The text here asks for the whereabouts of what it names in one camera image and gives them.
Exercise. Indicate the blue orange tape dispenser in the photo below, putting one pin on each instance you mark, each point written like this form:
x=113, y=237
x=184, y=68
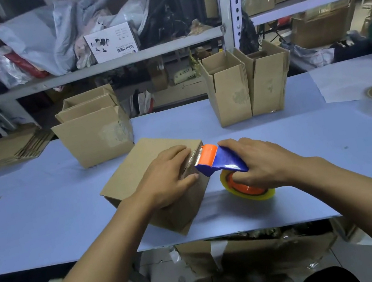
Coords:
x=219, y=162

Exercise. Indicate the person's left thumb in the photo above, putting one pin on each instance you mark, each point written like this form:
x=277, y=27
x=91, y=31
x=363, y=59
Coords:
x=188, y=182

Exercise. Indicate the stack of flattened cardboard boxes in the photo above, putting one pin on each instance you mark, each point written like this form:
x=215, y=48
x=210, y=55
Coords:
x=3, y=152

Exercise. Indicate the wide open cardboard box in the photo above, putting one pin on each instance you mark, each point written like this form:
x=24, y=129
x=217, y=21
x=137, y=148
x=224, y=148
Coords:
x=94, y=136

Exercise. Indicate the white paper sheet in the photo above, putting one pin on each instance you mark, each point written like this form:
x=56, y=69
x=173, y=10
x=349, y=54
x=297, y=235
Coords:
x=339, y=83

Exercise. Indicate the white printed carton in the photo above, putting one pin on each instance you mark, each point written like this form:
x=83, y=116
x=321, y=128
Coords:
x=112, y=43

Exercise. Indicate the person's left hand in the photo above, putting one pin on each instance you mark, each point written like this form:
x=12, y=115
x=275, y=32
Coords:
x=164, y=178

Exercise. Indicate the large brown cardboard box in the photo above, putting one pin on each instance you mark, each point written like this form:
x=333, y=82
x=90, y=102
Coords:
x=322, y=29

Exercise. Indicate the grey metal shelf rack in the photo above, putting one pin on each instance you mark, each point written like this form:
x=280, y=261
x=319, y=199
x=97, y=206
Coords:
x=123, y=62

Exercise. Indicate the pile of grey mailer bags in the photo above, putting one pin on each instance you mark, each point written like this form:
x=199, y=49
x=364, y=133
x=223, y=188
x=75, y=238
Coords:
x=48, y=37

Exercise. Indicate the person's right forearm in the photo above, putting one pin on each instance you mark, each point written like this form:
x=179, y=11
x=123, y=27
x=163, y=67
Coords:
x=360, y=206

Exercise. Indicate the person's right fingers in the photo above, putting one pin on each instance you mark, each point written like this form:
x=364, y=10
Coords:
x=235, y=147

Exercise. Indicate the torn cardboard box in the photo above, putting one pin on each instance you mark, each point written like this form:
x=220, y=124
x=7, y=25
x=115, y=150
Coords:
x=261, y=251

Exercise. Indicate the person's left forearm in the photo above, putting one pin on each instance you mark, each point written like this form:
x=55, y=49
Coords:
x=96, y=264

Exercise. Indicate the tall open cardboard box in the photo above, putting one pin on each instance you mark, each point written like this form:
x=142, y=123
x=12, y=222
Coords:
x=267, y=83
x=229, y=92

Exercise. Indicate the grey plastic bag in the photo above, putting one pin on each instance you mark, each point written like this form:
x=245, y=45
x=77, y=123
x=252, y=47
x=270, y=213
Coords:
x=310, y=56

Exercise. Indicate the person's right hand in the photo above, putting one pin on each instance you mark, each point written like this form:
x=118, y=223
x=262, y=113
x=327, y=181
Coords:
x=264, y=165

